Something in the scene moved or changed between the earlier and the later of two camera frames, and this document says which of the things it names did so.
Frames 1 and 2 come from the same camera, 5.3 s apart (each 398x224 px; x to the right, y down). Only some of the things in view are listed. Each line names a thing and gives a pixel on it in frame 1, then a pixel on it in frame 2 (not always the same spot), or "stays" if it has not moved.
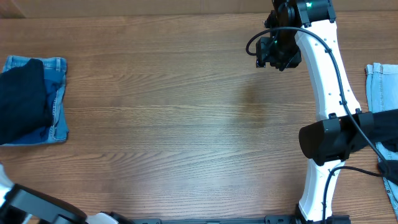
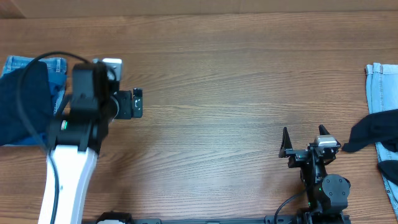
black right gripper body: (280, 61) → (302, 155)
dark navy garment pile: (385, 130) stays
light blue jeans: (382, 82) stays
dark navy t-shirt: (25, 102) stays
